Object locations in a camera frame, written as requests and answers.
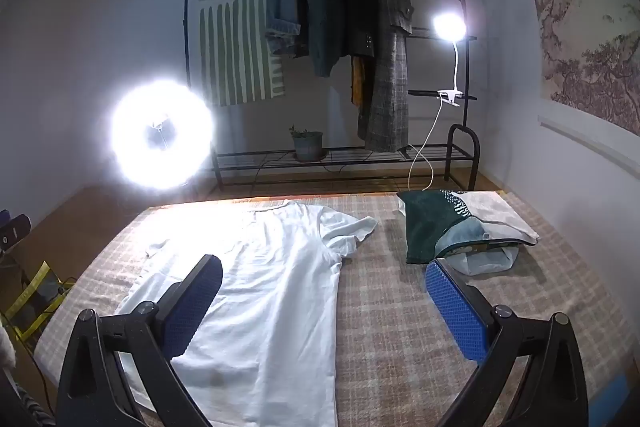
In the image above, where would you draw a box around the yellow garment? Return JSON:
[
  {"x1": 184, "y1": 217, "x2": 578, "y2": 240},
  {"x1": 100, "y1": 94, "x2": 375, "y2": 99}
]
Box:
[{"x1": 350, "y1": 56, "x2": 376, "y2": 108}]

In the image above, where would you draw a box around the white t-shirt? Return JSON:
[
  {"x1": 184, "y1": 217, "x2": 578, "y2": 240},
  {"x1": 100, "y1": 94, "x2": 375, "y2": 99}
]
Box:
[{"x1": 114, "y1": 201, "x2": 379, "y2": 427}]

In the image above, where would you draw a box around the white lamp cable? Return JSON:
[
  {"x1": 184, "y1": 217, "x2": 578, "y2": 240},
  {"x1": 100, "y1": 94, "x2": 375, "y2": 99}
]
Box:
[{"x1": 407, "y1": 99, "x2": 443, "y2": 192}]

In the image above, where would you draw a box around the potted plant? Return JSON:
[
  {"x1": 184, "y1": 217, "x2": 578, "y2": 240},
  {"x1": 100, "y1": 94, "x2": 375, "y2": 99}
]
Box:
[{"x1": 289, "y1": 124, "x2": 325, "y2": 162}]

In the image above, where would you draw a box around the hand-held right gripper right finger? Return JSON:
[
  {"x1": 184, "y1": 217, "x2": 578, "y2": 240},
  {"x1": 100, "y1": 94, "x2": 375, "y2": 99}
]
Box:
[{"x1": 424, "y1": 258, "x2": 590, "y2": 427}]

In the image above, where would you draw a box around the grey-green jacket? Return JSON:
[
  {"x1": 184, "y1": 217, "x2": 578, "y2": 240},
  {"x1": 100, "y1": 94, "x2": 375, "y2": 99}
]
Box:
[{"x1": 306, "y1": 0, "x2": 346, "y2": 78}]

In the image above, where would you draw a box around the black metal clothes rack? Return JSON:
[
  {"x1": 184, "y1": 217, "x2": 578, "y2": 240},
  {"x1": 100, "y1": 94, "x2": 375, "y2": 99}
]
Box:
[{"x1": 182, "y1": 0, "x2": 481, "y2": 198}]

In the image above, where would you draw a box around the green patterned folded cloth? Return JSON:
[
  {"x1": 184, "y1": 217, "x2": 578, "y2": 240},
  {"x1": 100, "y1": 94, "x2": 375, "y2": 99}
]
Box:
[{"x1": 397, "y1": 189, "x2": 541, "y2": 265}]

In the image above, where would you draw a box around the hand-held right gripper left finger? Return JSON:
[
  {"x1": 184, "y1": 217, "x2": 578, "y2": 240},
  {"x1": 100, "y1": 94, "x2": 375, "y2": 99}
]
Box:
[{"x1": 56, "y1": 253, "x2": 224, "y2": 427}]

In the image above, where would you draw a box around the black tube chair frame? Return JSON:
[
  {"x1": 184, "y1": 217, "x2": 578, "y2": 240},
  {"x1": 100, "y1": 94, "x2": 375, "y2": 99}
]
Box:
[{"x1": 445, "y1": 124, "x2": 481, "y2": 190}]

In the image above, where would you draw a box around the green striped hanging cloth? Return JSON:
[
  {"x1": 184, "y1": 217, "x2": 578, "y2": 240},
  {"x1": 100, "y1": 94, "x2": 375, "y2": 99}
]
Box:
[{"x1": 196, "y1": 0, "x2": 288, "y2": 108}]

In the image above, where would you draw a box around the light blue cloth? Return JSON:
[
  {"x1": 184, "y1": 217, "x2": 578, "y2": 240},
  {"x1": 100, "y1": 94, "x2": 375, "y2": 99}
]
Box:
[{"x1": 440, "y1": 246, "x2": 519, "y2": 278}]

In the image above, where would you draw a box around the white clip lamp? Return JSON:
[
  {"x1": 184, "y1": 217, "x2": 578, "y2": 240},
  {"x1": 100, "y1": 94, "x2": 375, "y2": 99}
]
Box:
[{"x1": 432, "y1": 12, "x2": 471, "y2": 105}]

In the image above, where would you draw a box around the beige plaid blanket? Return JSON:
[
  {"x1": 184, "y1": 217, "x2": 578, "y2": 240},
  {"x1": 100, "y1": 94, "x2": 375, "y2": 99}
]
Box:
[{"x1": 32, "y1": 192, "x2": 626, "y2": 427}]

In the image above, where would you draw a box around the landscape wall poster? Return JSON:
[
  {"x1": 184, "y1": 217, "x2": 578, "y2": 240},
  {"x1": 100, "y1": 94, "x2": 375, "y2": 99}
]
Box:
[{"x1": 520, "y1": 0, "x2": 640, "y2": 132}]

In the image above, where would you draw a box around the yellow strapped dark bag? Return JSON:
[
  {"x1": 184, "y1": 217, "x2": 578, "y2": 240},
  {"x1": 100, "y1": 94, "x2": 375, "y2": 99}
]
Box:
[{"x1": 0, "y1": 261, "x2": 77, "y2": 343}]

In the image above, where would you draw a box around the ring light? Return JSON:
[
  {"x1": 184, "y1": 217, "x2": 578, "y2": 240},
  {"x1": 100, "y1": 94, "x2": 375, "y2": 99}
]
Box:
[{"x1": 110, "y1": 74, "x2": 217, "y2": 192}]

